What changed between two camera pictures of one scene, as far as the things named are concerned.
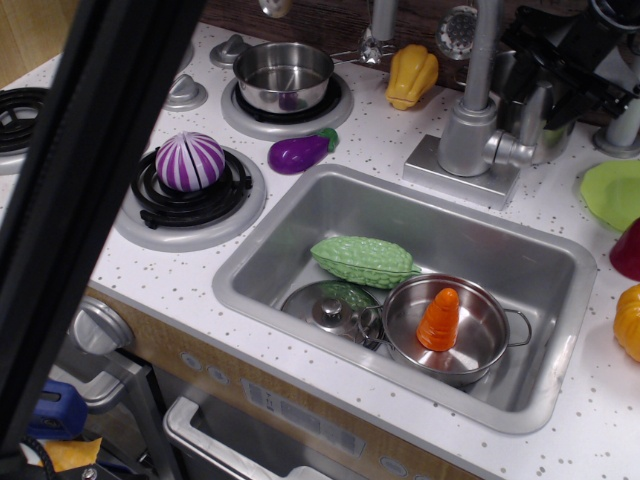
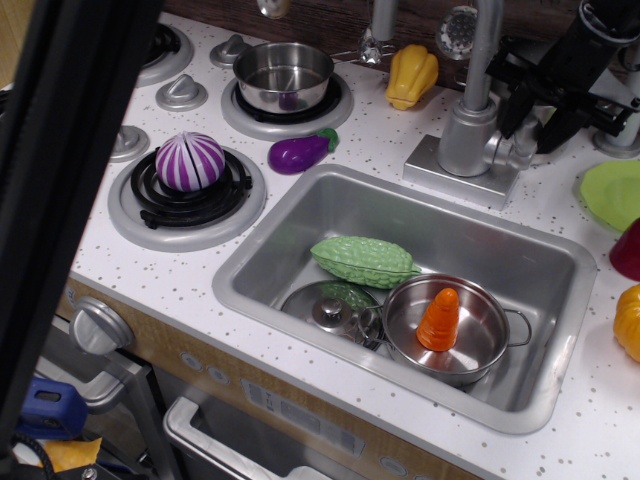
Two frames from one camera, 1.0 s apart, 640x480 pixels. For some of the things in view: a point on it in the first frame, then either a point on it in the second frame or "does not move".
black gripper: x=563 y=48 to x=518 y=63
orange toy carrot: x=438 y=326 does not move
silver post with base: x=621 y=138 does not move
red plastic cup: x=625 y=253 does not move
